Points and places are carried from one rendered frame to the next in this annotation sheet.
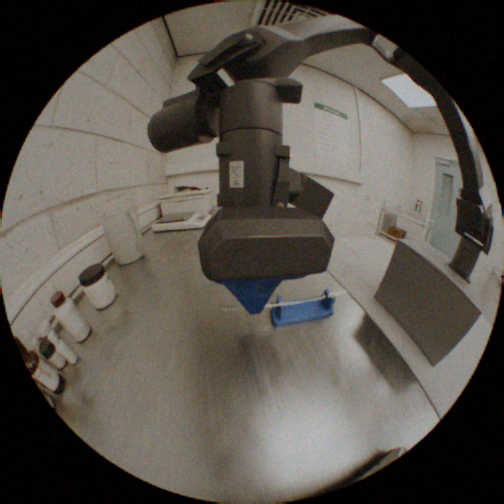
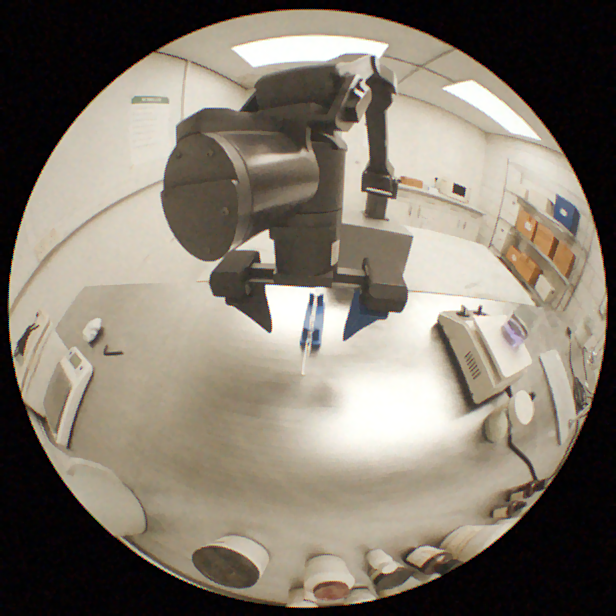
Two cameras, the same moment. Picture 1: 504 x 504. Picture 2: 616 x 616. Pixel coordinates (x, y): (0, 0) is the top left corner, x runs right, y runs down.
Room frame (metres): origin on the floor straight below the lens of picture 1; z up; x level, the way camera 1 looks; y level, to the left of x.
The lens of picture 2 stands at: (0.10, 0.16, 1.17)
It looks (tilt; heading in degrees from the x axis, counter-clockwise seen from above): 43 degrees down; 284
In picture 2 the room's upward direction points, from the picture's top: straight up
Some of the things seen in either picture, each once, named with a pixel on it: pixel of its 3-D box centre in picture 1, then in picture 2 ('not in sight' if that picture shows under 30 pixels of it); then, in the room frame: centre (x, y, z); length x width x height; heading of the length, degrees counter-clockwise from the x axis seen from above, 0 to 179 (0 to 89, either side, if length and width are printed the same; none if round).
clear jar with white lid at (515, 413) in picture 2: not in sight; (508, 418); (-0.20, 0.09, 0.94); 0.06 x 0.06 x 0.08
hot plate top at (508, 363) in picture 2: not in sight; (505, 342); (-0.18, -0.03, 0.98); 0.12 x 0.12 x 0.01; 16
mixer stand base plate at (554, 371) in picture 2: not in sight; (562, 391); (-0.60, 0.04, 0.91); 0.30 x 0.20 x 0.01; 100
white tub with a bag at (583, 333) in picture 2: not in sight; (587, 326); (-1.26, -0.22, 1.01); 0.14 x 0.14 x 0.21
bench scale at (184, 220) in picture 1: (182, 220); (62, 390); (0.67, 0.33, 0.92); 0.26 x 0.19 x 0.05; 94
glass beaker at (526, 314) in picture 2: not in sight; (522, 322); (-0.20, -0.04, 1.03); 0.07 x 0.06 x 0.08; 11
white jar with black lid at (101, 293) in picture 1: (97, 285); (233, 561); (0.15, 0.32, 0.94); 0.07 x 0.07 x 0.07
